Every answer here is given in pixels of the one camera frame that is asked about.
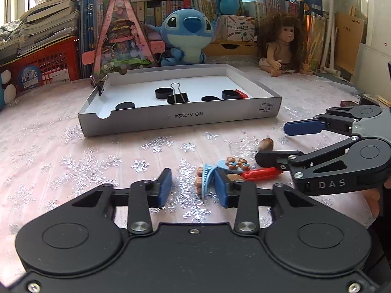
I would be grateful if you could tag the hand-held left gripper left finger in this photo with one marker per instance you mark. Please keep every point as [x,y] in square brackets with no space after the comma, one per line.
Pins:
[163,189]

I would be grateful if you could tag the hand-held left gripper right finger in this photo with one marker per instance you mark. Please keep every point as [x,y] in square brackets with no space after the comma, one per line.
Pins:
[221,189]

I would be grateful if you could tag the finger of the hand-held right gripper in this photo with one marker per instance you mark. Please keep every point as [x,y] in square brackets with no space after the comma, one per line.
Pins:
[302,127]
[275,158]

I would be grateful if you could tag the brown walnut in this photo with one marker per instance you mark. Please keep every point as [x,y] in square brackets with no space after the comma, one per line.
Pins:
[236,178]
[266,144]

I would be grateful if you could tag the blue claw hair clip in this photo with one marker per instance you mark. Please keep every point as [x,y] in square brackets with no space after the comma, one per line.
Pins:
[206,178]

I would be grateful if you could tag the blue bear hair clip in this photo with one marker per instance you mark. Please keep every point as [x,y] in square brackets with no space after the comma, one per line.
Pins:
[233,164]

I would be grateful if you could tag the clear plastic cup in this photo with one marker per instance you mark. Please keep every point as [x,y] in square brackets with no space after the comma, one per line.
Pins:
[241,150]

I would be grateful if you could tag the white cardboard tray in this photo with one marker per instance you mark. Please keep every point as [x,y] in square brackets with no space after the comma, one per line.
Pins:
[137,119]

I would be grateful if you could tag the deep black round lid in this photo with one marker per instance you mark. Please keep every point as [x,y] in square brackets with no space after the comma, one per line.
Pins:
[229,95]

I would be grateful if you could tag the shallow black round lid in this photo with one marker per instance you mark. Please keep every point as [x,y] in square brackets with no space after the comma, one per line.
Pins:
[210,98]

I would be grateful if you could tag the black round disc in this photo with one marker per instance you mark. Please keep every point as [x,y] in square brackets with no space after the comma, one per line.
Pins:
[125,106]

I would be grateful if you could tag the large black binder clip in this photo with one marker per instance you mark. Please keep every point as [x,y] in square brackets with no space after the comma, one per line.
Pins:
[178,97]

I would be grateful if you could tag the person's right hand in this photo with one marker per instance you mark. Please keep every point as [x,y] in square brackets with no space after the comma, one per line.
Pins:
[374,201]

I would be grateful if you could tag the brown-haired doll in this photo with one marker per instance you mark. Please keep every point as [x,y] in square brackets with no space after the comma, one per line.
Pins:
[285,42]

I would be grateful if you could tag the row of orange folders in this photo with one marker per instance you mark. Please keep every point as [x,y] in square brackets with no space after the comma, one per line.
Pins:
[314,36]

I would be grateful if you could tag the white pipe rack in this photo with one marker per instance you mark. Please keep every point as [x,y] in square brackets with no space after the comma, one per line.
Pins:
[330,36]

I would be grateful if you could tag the brown cardboard sheet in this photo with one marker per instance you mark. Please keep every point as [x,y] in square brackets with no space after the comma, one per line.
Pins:
[349,42]

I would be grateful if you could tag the wooden desk shelf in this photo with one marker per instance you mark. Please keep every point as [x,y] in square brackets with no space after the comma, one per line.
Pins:
[220,48]

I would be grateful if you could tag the white printed box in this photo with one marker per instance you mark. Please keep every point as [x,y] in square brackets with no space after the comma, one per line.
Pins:
[238,27]

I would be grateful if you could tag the small black binder clip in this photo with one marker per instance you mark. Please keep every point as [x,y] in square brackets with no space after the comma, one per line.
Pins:
[100,85]

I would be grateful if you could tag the pink snowflake tablecloth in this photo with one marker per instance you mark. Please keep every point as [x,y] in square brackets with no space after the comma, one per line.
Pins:
[45,146]

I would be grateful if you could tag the row of red-spined books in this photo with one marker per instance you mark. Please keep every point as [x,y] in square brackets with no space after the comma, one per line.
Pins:
[268,1]

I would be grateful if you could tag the blue plush ball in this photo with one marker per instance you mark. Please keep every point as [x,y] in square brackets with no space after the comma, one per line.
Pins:
[230,4]

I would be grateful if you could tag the blue alien plush toy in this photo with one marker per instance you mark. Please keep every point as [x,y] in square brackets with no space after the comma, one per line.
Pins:
[186,33]

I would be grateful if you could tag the pink triangular house model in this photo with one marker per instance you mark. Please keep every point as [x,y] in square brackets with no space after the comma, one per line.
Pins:
[122,42]

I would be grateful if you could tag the red plastic crate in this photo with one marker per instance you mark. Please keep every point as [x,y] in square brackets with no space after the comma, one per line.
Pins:
[45,64]

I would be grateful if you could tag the blue standing books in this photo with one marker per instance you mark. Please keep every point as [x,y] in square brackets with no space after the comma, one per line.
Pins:
[90,30]

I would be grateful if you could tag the row of tan books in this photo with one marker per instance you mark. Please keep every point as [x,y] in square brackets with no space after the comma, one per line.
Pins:
[152,12]

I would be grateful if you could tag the blue robot cat plush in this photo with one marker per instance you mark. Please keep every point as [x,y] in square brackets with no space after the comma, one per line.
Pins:
[9,94]

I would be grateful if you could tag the stack of lying books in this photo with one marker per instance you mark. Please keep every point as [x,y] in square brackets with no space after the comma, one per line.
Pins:
[49,18]

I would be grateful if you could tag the grey cloth pile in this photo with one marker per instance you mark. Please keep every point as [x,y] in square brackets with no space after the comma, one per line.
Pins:
[10,32]

